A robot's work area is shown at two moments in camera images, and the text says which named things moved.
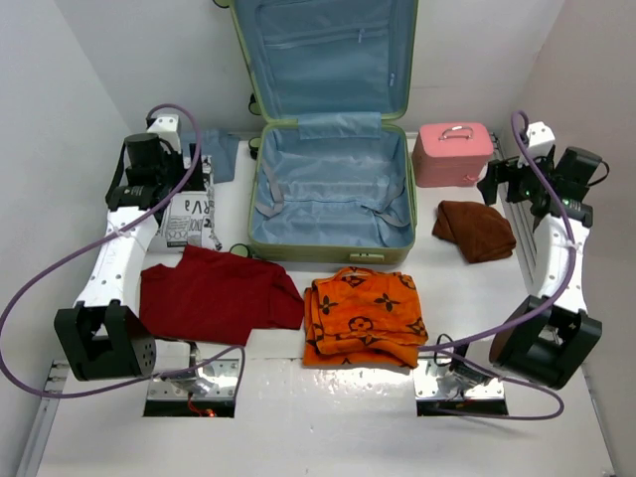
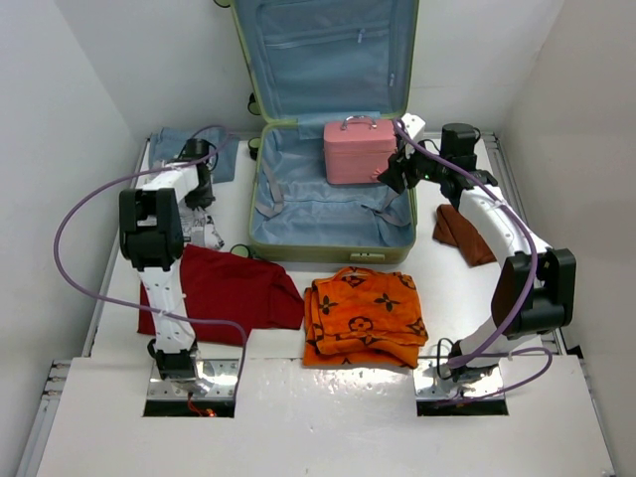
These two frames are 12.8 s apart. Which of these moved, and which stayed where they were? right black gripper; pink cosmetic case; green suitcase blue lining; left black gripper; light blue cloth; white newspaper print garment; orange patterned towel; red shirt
Moved: right black gripper; pink cosmetic case; left black gripper
Stayed: red shirt; white newspaper print garment; light blue cloth; green suitcase blue lining; orange patterned towel
